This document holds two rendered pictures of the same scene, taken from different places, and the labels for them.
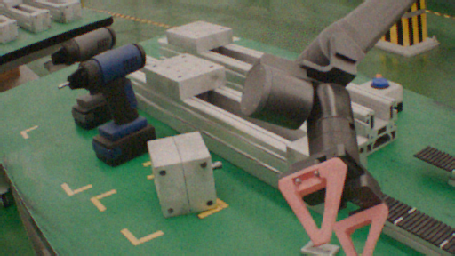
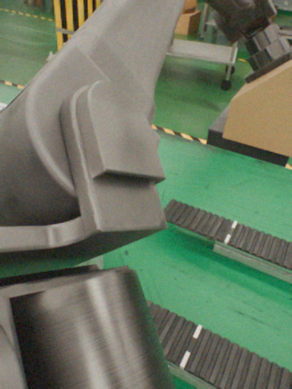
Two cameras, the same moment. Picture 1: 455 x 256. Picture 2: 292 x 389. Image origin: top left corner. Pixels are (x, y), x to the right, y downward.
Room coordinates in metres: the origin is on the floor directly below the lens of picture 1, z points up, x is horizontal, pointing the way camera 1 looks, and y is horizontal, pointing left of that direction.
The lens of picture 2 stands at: (0.53, -0.09, 1.14)
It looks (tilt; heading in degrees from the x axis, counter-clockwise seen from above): 38 degrees down; 326
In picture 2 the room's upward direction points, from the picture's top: 5 degrees clockwise
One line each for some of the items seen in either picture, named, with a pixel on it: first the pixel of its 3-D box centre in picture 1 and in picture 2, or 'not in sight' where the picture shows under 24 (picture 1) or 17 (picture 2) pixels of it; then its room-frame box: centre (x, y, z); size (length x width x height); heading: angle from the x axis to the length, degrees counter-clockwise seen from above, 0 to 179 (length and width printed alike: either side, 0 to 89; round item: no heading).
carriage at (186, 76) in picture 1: (184, 81); not in sight; (1.19, 0.08, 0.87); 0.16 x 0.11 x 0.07; 31
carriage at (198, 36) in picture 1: (199, 40); not in sight; (1.51, 0.05, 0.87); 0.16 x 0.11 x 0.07; 31
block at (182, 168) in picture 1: (188, 172); not in sight; (0.86, 0.07, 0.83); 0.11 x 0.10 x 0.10; 100
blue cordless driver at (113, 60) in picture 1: (105, 108); not in sight; (1.05, 0.23, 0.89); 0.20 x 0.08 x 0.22; 130
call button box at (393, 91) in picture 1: (378, 99); not in sight; (1.12, -0.33, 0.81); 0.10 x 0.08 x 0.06; 121
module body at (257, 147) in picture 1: (187, 102); not in sight; (1.19, 0.08, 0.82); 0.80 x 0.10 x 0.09; 31
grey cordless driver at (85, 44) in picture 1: (82, 81); not in sight; (1.25, 0.32, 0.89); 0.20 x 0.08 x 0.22; 130
